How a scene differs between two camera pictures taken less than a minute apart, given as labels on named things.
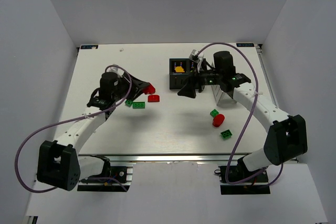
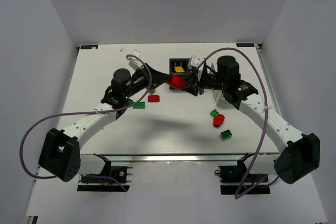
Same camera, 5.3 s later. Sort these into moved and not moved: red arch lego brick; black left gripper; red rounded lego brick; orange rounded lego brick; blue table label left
Moved: black left gripper; red arch lego brick
Not moved: blue table label left; orange rounded lego brick; red rounded lego brick
